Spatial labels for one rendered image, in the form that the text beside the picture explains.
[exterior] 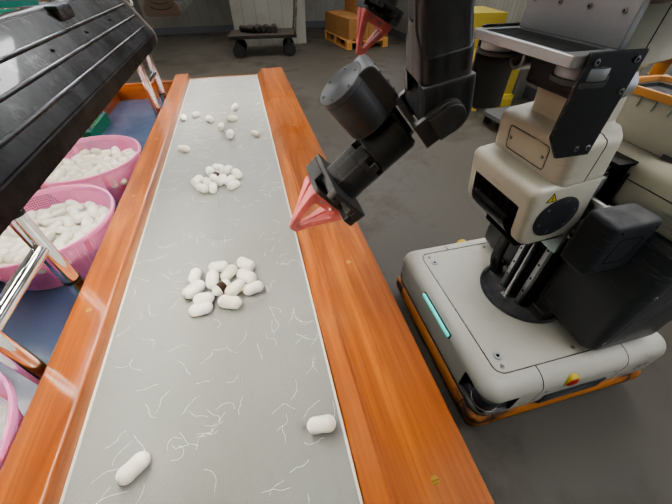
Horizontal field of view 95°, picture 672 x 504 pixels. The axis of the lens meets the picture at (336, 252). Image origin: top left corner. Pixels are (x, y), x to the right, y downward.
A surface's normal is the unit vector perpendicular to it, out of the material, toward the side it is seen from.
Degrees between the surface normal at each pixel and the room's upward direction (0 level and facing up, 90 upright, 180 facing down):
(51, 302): 0
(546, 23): 90
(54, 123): 58
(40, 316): 0
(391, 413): 0
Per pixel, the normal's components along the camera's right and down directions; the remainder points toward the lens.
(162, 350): 0.00, -0.72
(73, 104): 0.82, -0.53
